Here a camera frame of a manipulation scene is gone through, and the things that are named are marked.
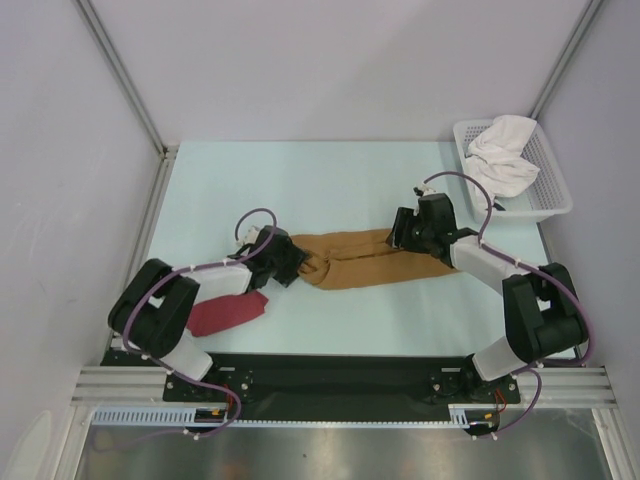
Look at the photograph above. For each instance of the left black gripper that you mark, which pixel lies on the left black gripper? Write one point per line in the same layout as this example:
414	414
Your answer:
294	257

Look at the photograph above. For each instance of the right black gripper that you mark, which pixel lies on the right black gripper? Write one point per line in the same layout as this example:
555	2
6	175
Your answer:
405	218

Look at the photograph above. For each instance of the tan tank top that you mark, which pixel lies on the tan tank top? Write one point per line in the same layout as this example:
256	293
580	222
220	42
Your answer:
349	260

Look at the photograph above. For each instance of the red tank top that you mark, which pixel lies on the red tank top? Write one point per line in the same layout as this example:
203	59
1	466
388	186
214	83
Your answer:
224	313

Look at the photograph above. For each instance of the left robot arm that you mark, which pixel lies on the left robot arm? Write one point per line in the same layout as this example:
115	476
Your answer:
161	312

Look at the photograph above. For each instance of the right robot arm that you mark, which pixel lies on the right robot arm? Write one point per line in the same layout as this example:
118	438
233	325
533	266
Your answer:
542	316

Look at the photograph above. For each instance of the white tank top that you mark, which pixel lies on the white tank top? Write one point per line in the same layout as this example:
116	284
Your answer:
494	158

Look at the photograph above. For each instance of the white plastic basket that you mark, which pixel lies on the white plastic basket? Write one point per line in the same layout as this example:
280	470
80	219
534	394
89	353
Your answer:
547	196

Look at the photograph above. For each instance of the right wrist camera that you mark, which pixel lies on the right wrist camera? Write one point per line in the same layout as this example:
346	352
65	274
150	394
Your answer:
423	190

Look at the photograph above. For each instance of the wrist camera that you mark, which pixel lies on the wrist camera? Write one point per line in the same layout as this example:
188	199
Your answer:
250	238
423	190

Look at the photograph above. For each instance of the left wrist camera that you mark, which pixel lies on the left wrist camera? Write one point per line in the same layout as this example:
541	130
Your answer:
250	238

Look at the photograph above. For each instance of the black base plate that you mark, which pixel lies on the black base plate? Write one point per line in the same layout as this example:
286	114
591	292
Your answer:
293	388

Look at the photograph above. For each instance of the left aluminium frame post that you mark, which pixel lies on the left aluminium frame post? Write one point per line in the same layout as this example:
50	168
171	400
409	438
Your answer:
164	155

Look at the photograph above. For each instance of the aluminium frame post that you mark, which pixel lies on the aluminium frame post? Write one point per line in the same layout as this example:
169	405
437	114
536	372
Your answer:
580	31
164	155

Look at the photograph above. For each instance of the white cable duct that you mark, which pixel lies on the white cable duct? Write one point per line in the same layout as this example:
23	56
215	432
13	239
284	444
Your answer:
320	422

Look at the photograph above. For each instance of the right aluminium frame post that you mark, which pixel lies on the right aluminium frame post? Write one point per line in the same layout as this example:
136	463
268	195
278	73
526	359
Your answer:
580	31

